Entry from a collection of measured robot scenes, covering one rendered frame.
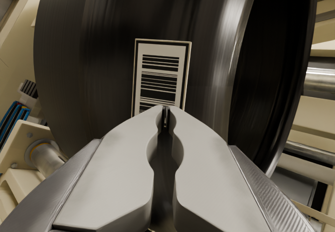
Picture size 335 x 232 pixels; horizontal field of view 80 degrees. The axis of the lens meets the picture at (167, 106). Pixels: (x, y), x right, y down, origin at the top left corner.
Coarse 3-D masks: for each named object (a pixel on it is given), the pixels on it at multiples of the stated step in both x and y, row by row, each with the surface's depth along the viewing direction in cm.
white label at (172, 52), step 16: (144, 48) 14; (160, 48) 14; (176, 48) 13; (144, 64) 14; (160, 64) 14; (176, 64) 13; (144, 80) 14; (160, 80) 14; (176, 80) 14; (144, 96) 15; (160, 96) 14; (176, 96) 14
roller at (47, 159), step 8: (40, 144) 40; (48, 144) 40; (32, 152) 38; (40, 152) 37; (48, 152) 37; (56, 152) 37; (32, 160) 38; (40, 160) 36; (48, 160) 35; (56, 160) 34; (64, 160) 34; (40, 168) 35; (48, 168) 33; (56, 168) 32
